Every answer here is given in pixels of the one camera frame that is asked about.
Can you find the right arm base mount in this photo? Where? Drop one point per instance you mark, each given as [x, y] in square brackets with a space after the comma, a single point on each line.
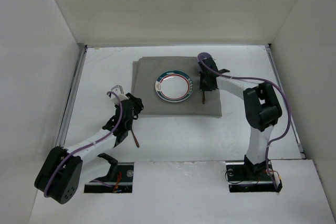
[245, 177]

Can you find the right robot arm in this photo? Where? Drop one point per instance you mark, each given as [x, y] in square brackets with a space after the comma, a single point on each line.
[262, 108]

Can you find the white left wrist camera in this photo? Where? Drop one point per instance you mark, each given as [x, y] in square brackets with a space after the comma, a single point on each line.
[117, 93]

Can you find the grey cloth napkin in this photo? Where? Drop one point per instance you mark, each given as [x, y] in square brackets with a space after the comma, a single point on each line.
[145, 72]

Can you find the brown wooden spoon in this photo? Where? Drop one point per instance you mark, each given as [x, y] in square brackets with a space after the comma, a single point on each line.
[203, 97]

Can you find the lilac cup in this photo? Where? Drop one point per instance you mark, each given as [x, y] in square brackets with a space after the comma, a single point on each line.
[204, 57]

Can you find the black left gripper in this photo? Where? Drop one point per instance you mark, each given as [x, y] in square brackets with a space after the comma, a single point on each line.
[125, 126]

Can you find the brown wooden fork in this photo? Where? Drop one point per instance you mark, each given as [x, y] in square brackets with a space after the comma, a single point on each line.
[135, 139]

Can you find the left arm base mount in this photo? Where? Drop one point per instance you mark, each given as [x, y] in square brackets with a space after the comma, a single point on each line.
[118, 179]

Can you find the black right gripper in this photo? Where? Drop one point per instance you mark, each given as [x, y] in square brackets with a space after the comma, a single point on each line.
[206, 83]

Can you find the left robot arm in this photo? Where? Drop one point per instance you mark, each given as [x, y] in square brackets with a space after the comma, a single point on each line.
[60, 174]

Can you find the white plate with coloured rim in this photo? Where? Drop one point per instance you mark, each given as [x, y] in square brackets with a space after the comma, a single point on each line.
[174, 86]

